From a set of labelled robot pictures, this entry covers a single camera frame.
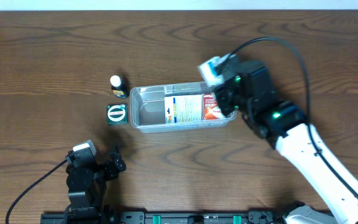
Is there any white Panadol box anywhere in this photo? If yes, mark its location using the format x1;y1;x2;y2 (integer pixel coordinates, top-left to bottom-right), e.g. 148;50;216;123
198;56;224;87

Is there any red and white box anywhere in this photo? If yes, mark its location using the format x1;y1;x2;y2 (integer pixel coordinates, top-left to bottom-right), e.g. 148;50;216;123
203;94;225;120

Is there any clear plastic container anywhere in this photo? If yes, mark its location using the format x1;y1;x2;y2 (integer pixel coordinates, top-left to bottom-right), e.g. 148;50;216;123
130;82;236;133

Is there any small dark bottle white cap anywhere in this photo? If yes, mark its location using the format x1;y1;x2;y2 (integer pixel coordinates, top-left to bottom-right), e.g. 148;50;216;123
109;75;129;98

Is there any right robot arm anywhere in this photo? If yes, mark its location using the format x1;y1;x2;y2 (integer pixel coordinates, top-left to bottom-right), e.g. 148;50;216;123
198;54;358;223

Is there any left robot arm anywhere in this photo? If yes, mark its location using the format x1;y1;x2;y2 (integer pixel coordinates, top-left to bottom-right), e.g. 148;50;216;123
63;146;126;223

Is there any green round-logo box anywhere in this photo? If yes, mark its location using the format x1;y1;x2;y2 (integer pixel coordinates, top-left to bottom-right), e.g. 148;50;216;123
106;104;129;126

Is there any black mounting rail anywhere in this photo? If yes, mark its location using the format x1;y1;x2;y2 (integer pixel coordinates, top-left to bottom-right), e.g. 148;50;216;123
40;210;335;224

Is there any right black cable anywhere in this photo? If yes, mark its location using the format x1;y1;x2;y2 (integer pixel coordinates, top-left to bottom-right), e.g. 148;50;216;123
228;36;358;209

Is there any black cable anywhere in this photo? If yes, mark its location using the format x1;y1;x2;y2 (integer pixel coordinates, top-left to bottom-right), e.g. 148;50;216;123
5;159;68;224
228;36;358;209

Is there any left black cable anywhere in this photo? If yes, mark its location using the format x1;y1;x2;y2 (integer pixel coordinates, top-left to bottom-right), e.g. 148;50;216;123
5;159;68;224

